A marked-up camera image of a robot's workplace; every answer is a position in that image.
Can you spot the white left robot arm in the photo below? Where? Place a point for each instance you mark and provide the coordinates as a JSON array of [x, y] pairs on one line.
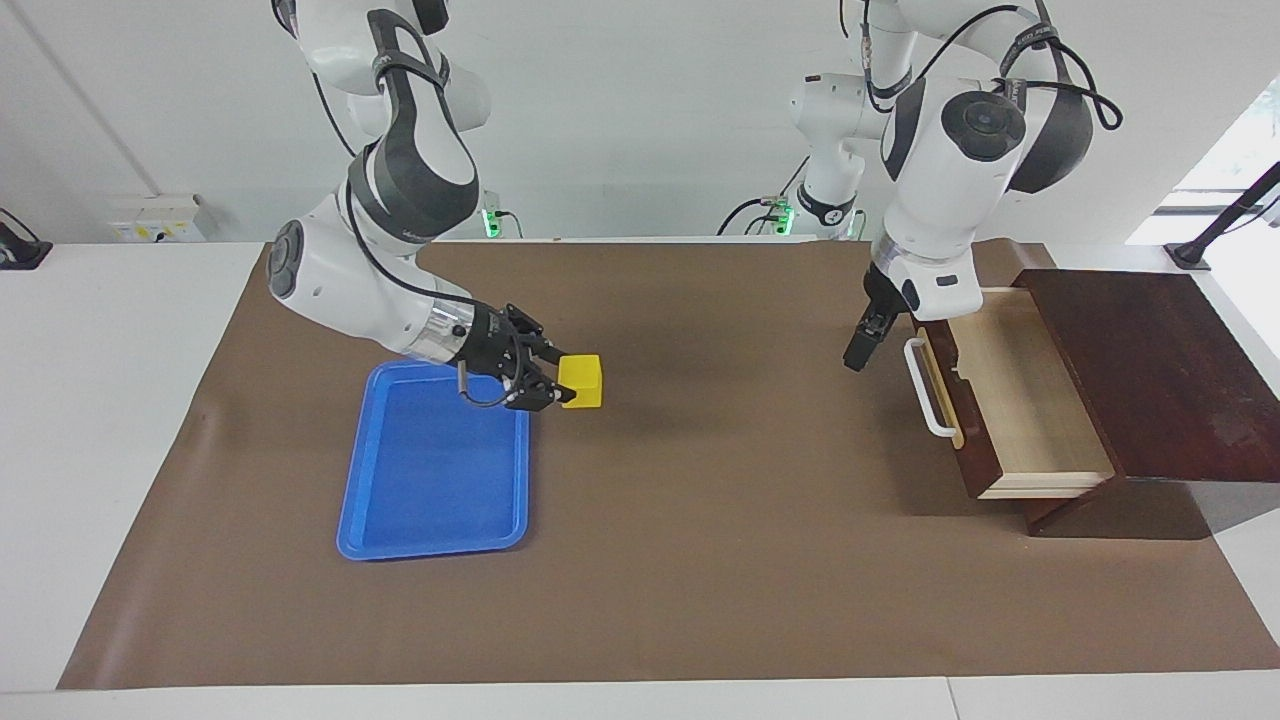
[[950, 160]]

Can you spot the yellow cube block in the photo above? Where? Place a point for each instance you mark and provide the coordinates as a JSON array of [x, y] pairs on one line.
[[582, 382]]

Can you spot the brown table mat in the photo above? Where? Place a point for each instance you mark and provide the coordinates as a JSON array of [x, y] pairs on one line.
[[700, 520]]

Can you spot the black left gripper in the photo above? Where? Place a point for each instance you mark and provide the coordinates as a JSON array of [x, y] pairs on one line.
[[888, 305]]

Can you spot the wooden drawer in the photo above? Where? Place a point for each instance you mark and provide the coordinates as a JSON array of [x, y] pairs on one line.
[[1020, 400]]

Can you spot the black table clamp mount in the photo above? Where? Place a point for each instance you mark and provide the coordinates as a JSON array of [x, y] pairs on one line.
[[20, 250]]

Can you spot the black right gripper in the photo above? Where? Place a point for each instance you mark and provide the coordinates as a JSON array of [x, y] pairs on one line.
[[500, 345]]

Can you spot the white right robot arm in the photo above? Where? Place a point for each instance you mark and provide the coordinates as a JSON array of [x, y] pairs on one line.
[[400, 180]]

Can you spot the bright window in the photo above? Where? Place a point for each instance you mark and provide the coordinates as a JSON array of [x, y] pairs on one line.
[[1230, 150]]

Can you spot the blue plastic tray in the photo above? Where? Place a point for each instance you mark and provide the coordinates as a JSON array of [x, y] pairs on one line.
[[435, 480]]

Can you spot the dark wooden drawer cabinet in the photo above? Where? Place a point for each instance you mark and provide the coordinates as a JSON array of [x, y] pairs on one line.
[[1160, 380]]

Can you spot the white wall socket box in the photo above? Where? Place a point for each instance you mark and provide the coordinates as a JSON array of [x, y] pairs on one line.
[[155, 218]]

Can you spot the black camera stand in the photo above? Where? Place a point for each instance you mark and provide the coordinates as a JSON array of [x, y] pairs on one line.
[[1225, 215]]

